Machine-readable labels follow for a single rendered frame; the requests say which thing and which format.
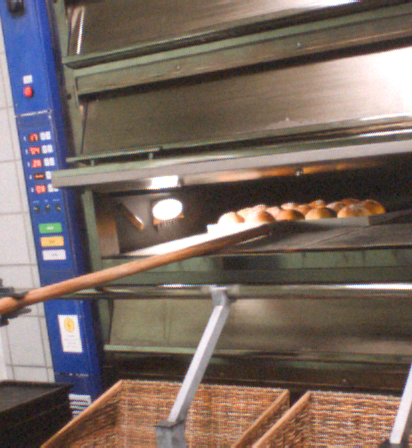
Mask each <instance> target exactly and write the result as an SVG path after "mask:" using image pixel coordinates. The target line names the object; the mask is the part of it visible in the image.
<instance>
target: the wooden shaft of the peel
mask: <svg viewBox="0 0 412 448"><path fill-rule="evenodd" d="M268 233H269V228H268V226H266V225H262V226H258V227H255V228H252V229H249V230H245V231H242V232H238V233H231V234H228V235H224V236H221V237H217V238H213V239H210V240H206V241H203V242H199V243H196V244H192V245H189V246H185V247H182V248H178V249H175V250H171V251H168V252H164V253H161V254H157V255H154V256H150V257H148V258H144V259H141V260H137V261H134V262H130V263H127V264H123V265H120V266H116V267H112V268H109V269H105V270H102V271H98V272H95V273H91V274H88V275H84V276H81V277H77V278H74V279H70V280H67V281H63V282H60V283H56V284H53V285H49V286H46V287H42V288H39V289H35V290H33V291H29V292H30V294H28V295H24V296H21V297H8V298H4V299H1V300H0V315H2V314H5V313H9V312H12V311H15V310H19V309H22V308H25V307H29V306H32V305H34V304H38V303H41V302H44V301H48V300H51V299H54V298H58V297H61V296H65V295H68V294H71V293H75V292H78V291H81V290H85V289H88V288H91V287H95V286H98V285H101V284H105V283H108V282H111V281H115V280H118V279H121V278H125V277H128V276H131V275H135V274H138V273H141V272H145V271H148V270H151V269H154V268H157V267H161V266H164V265H167V264H171V263H174V262H177V261H181V260H184V259H187V258H191V257H194V256H197V255H201V254H204V253H207V252H211V251H214V250H217V249H221V248H224V247H227V246H231V245H234V244H237V243H241V242H244V241H248V240H251V239H253V238H257V237H260V236H263V235H267V234H268Z"/></svg>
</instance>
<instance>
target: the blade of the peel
mask: <svg viewBox="0 0 412 448"><path fill-rule="evenodd" d="M383 209H384V211H385V214H378V215H372V216H363V217H347V218H330V219H313V220H297V221H287V224H288V231H298V230H317V229H336V228H355V227H369V226H372V225H375V224H379V223H382V222H385V221H388V220H391V219H394V218H397V217H400V216H403V215H406V214H409V213H412V207H399V208H383ZM264 223H267V222H263V223H247V224H231V225H212V226H208V233H209V234H224V233H238V232H242V231H245V230H249V229H252V228H255V227H258V226H260V225H261V224H264Z"/></svg>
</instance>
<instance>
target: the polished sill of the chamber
mask: <svg viewBox="0 0 412 448"><path fill-rule="evenodd" d="M154 255H157V254H143V255H117V256H113V257H109V258H105V259H102V265H103V270H105V269H109V268H112V267H116V266H120V265H123V264H127V263H130V262H134V261H137V260H141V259H144V258H148V257H150V256H154ZM397 266H412V244H398V245H373V246H348V247H322V248H296V249H270V250H246V251H220V252H207V253H204V254H201V255H197V256H194V257H191V258H187V259H184V260H181V261H177V262H174V263H171V264H167V265H164V266H161V267H157V268H154V269H151V270H148V271H145V272H141V273H149V272H191V271H232V270H273V269H315V268H356V267H397Z"/></svg>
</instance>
